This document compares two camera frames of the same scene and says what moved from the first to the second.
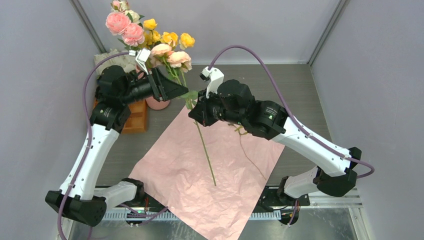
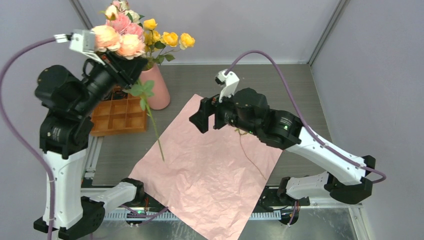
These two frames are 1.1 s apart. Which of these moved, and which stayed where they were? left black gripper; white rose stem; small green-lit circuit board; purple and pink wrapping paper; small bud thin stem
Moved: left black gripper
Stayed: small green-lit circuit board; purple and pink wrapping paper; small bud thin stem; white rose stem
